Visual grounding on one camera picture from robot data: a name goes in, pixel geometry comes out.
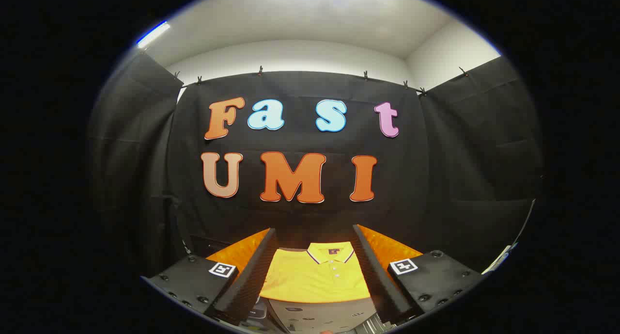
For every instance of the yellow polo shirt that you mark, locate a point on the yellow polo shirt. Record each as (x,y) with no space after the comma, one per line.
(315,280)

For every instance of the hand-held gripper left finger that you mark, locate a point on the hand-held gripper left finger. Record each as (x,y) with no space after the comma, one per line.
(252,271)

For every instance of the row of black clips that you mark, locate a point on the row of black clips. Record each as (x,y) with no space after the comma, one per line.
(260,71)

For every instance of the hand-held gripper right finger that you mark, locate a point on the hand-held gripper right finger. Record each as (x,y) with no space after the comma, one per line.
(378,271)

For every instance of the narrow ceiling light strip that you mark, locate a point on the narrow ceiling light strip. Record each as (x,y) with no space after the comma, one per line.
(154,34)

